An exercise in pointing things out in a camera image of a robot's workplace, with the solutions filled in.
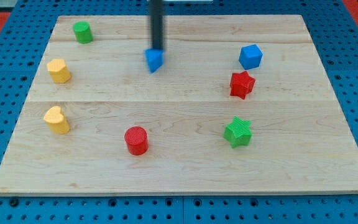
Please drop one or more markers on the green star block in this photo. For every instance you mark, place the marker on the green star block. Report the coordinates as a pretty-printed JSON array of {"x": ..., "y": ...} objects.
[{"x": 238, "y": 132}]

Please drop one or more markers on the red star block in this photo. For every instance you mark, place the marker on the red star block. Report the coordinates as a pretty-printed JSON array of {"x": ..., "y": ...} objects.
[{"x": 241, "y": 84}]

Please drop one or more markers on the red cylinder block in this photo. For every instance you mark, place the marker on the red cylinder block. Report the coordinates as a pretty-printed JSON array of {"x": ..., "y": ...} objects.
[{"x": 136, "y": 140}]

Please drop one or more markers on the blue triangular prism block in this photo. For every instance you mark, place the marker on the blue triangular prism block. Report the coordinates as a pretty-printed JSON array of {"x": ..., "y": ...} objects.
[{"x": 154, "y": 59}]

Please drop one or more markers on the yellow hexagon block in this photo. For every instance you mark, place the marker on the yellow hexagon block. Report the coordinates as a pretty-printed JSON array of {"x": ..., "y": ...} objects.
[{"x": 58, "y": 70}]

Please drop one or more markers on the yellow heart block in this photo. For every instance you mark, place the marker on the yellow heart block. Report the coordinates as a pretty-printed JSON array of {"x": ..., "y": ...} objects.
[{"x": 56, "y": 120}]

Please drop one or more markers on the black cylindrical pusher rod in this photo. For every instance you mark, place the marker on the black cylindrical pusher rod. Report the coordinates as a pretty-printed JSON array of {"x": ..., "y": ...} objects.
[{"x": 156, "y": 23}]

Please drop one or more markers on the light wooden board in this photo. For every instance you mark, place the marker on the light wooden board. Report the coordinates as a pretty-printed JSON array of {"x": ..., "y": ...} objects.
[{"x": 301, "y": 143}]

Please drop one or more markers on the green cylinder block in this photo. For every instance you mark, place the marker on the green cylinder block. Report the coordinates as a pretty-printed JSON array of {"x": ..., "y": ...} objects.
[{"x": 82, "y": 31}]

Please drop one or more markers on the blue cube block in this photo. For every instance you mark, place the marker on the blue cube block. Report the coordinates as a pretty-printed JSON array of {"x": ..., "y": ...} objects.
[{"x": 250, "y": 56}]

